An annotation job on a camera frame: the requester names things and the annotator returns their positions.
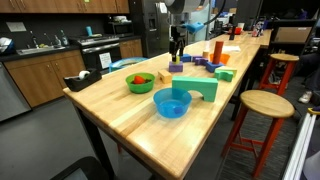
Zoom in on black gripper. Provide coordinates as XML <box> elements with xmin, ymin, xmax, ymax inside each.
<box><xmin>168</xmin><ymin>25</ymin><xmax>187</xmax><ymax>63</ymax></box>

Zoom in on purple square block with hole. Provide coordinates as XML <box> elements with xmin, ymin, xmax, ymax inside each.
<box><xmin>168</xmin><ymin>60</ymin><xmax>184</xmax><ymax>73</ymax></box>

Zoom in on blue square base block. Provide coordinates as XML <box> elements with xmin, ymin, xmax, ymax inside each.
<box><xmin>205</xmin><ymin>61</ymin><xmax>225</xmax><ymax>74</ymax></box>

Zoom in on red cylinder block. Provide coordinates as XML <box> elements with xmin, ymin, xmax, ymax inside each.
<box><xmin>212</xmin><ymin>40</ymin><xmax>224</xmax><ymax>65</ymax></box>

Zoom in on purple arch block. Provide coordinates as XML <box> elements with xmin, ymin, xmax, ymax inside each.
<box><xmin>194</xmin><ymin>57</ymin><xmax>209</xmax><ymax>66</ymax></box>

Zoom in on large teal arch block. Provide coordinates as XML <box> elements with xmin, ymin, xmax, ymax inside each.
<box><xmin>171</xmin><ymin>75</ymin><xmax>219</xmax><ymax>102</ymax></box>

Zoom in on small teal arch block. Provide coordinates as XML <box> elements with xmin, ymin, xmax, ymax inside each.
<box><xmin>214</xmin><ymin>69</ymin><xmax>234</xmax><ymax>83</ymax></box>

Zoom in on yellow-green triangle block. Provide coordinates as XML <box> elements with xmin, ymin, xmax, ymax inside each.
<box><xmin>218</xmin><ymin>65</ymin><xmax>238</xmax><ymax>76</ymax></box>

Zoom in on stacked white bowls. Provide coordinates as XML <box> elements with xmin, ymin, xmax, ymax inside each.
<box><xmin>112</xmin><ymin>15</ymin><xmax>128</xmax><ymax>23</ymax></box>

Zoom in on steel refrigerator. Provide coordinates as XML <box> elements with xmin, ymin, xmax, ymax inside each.
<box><xmin>129</xmin><ymin>0</ymin><xmax>172</xmax><ymax>58</ymax></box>

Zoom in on narrow wooden base cabinet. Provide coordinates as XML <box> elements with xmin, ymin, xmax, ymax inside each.
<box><xmin>119</xmin><ymin>38</ymin><xmax>144</xmax><ymax>59</ymax></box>

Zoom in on red ball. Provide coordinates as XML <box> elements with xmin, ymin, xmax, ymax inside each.
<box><xmin>133</xmin><ymin>75</ymin><xmax>146</xmax><ymax>85</ymax></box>

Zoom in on green plastic bowl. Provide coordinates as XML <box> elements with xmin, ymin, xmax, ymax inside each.
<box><xmin>125</xmin><ymin>72</ymin><xmax>156</xmax><ymax>94</ymax></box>

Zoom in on blue round chair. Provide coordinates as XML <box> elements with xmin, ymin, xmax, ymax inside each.
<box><xmin>108</xmin><ymin>56</ymin><xmax>148</xmax><ymax>73</ymax></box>

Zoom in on black bottle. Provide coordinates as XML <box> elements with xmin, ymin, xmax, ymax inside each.
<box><xmin>229</xmin><ymin>25</ymin><xmax>237</xmax><ymax>41</ymax></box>

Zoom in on black microwave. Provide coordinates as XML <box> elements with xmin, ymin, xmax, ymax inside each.
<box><xmin>108</xmin><ymin>20</ymin><xmax>135</xmax><ymax>36</ymax></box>

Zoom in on blue plastic bowl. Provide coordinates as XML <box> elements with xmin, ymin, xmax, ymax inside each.
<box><xmin>153</xmin><ymin>87</ymin><xmax>193</xmax><ymax>118</ymax></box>

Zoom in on red container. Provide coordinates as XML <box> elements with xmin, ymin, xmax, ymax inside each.
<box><xmin>228</xmin><ymin>26</ymin><xmax>243</xmax><ymax>36</ymax></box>

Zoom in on white paper sign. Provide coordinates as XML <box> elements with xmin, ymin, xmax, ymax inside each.
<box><xmin>98</xmin><ymin>51</ymin><xmax>113</xmax><ymax>70</ymax></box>

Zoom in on colourful toy figure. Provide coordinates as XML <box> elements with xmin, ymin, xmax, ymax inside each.
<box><xmin>251</xmin><ymin>21</ymin><xmax>264</xmax><ymax>38</ymax></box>

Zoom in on steel stove oven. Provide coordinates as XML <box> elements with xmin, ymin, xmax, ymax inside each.
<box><xmin>77</xmin><ymin>33</ymin><xmax>122</xmax><ymax>72</ymax></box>

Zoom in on black shelf cart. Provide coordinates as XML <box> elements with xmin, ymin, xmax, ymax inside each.
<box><xmin>268</xmin><ymin>19</ymin><xmax>318</xmax><ymax>56</ymax></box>

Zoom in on white tape roll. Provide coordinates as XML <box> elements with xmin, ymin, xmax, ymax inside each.
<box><xmin>78</xmin><ymin>69</ymin><xmax>91</xmax><ymax>79</ymax></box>

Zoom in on black tape dispenser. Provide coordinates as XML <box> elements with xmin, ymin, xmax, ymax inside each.
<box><xmin>63</xmin><ymin>67</ymin><xmax>103</xmax><ymax>92</ymax></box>

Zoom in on wooden stool red legs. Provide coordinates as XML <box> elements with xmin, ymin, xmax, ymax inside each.
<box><xmin>258</xmin><ymin>53</ymin><xmax>300</xmax><ymax>97</ymax></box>
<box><xmin>220</xmin><ymin>89</ymin><xmax>296</xmax><ymax>179</ymax></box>

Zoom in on clear soap bottle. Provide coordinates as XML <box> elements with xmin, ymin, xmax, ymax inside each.
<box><xmin>59</xmin><ymin>29</ymin><xmax>69</xmax><ymax>46</ymax></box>
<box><xmin>53</xmin><ymin>34</ymin><xmax>63</xmax><ymax>47</ymax></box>

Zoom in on cardboard box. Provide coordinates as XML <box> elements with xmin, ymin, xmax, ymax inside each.
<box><xmin>273</xmin><ymin>26</ymin><xmax>313</xmax><ymax>44</ymax></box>

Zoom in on person leg dark trousers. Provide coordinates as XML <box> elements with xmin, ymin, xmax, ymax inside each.
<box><xmin>294</xmin><ymin>53</ymin><xmax>320</xmax><ymax>98</ymax></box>

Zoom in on white sneaker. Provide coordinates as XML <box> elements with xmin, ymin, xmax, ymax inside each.
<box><xmin>297</xmin><ymin>90</ymin><xmax>313</xmax><ymax>105</ymax></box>

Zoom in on steel sink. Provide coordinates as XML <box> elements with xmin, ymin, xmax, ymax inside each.
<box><xmin>15</xmin><ymin>44</ymin><xmax>66</xmax><ymax>56</ymax></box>

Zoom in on wooden sink base cabinets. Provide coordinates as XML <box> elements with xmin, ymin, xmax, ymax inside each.
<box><xmin>3</xmin><ymin>49</ymin><xmax>86</xmax><ymax>108</ymax></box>

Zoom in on steel faucet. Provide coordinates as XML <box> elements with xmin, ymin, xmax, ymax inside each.
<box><xmin>29</xmin><ymin>30</ymin><xmax>40</xmax><ymax>49</ymax></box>

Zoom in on white blue round object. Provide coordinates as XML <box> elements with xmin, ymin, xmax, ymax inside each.
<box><xmin>0</xmin><ymin>35</ymin><xmax>16</xmax><ymax>54</ymax></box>

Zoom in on steel dishwasher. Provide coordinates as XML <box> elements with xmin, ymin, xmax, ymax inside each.
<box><xmin>0</xmin><ymin>61</ymin><xmax>33</xmax><ymax>123</ymax></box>

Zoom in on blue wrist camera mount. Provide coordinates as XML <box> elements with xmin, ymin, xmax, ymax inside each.
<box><xmin>184</xmin><ymin>21</ymin><xmax>205</xmax><ymax>35</ymax></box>

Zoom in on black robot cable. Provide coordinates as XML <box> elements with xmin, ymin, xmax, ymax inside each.
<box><xmin>202</xmin><ymin>0</ymin><xmax>228</xmax><ymax>27</ymax></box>

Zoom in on black table frame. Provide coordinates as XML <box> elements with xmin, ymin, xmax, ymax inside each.
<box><xmin>73</xmin><ymin>46</ymin><xmax>264</xmax><ymax>180</ymax></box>

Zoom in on wooden wall cabinets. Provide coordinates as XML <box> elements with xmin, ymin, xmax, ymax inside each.
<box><xmin>0</xmin><ymin>0</ymin><xmax>130</xmax><ymax>14</ymax></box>

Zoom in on white metal frame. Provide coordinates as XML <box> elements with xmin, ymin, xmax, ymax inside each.
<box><xmin>282</xmin><ymin>111</ymin><xmax>318</xmax><ymax>180</ymax></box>

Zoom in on white wall plate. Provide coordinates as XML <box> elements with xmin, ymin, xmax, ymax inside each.
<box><xmin>5</xmin><ymin>20</ymin><xmax>27</xmax><ymax>32</ymax></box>

